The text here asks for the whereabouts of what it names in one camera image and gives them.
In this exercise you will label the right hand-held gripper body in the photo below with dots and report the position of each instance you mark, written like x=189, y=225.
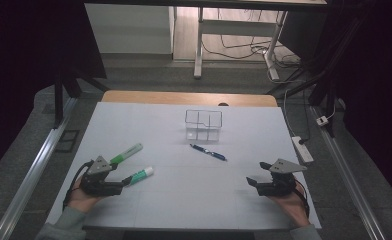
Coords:
x=277, y=186

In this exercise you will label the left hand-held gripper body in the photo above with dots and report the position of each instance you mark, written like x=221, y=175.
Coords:
x=99, y=186

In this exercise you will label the green and white glue stick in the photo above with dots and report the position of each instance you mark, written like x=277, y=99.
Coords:
x=142, y=175

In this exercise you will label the green highlighter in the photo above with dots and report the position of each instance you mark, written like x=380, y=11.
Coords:
x=129, y=152

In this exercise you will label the blue pen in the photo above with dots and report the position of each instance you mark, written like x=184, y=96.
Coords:
x=208, y=152

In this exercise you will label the clear plastic pen organizer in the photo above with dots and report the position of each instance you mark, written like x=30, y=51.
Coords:
x=204, y=128

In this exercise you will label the person's left hand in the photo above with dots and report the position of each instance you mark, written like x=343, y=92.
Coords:
x=79, y=200

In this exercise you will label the person's right hand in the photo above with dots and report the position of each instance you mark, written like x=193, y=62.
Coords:
x=294, y=206

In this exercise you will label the white power strip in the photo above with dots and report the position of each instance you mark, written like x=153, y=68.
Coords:
x=302, y=149

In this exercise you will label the black plug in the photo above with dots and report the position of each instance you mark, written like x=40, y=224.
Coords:
x=302, y=141

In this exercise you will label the small white socket adapter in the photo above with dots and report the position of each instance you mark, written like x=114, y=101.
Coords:
x=322, y=120

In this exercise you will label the small dark round table grommet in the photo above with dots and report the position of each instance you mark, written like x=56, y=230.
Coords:
x=223, y=104

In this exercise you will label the black stand legs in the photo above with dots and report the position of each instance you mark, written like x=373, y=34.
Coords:
x=320, y=90
x=59, y=100

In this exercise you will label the black curtain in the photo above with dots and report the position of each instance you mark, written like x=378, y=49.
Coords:
x=374, y=83
x=24, y=66

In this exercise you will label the black square floor frame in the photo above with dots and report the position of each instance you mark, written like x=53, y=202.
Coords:
x=67, y=141

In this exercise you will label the aluminium rail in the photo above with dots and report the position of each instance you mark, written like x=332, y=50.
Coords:
x=34, y=173
x=347, y=173

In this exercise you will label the white desk frame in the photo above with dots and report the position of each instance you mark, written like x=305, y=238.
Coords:
x=237, y=27

